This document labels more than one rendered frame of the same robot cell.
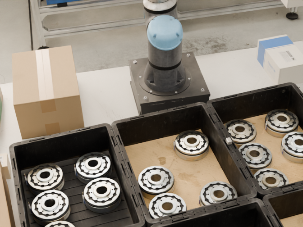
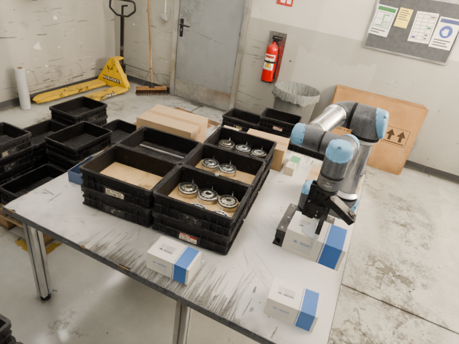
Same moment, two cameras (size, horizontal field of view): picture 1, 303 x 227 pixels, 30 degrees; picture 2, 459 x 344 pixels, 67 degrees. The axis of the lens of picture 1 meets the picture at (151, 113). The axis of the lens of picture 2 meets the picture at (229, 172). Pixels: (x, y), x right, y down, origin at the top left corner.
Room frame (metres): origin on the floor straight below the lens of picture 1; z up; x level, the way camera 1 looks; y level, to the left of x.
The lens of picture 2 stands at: (1.93, -1.51, 1.87)
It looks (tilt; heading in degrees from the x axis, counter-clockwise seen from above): 31 degrees down; 119
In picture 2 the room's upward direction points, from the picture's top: 10 degrees clockwise
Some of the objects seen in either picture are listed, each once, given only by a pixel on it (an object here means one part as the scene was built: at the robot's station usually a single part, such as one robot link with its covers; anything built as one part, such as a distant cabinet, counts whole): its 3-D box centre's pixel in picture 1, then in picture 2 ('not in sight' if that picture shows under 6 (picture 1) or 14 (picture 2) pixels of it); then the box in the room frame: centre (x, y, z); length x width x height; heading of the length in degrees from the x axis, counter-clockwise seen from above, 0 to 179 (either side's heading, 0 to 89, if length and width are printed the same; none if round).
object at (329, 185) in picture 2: not in sight; (329, 181); (1.74, -0.52, 1.33); 0.08 x 0.08 x 0.05
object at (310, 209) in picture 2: not in sight; (320, 201); (1.73, -0.52, 1.25); 0.09 x 0.08 x 0.12; 10
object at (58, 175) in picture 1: (45, 176); (259, 152); (1.10, 0.31, 0.86); 0.10 x 0.10 x 0.01
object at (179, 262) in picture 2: not in sight; (173, 259); (1.25, -0.65, 0.75); 0.20 x 0.12 x 0.09; 12
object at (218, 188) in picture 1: (218, 194); not in sight; (1.00, -0.17, 0.86); 0.05 x 0.05 x 0.01
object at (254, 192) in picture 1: (179, 159); (225, 164); (1.09, -0.07, 0.92); 0.40 x 0.30 x 0.02; 15
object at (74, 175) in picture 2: not in sight; (91, 171); (0.45, -0.46, 0.74); 0.20 x 0.15 x 0.07; 105
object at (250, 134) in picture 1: (239, 130); (228, 201); (1.26, -0.27, 0.86); 0.10 x 0.10 x 0.01
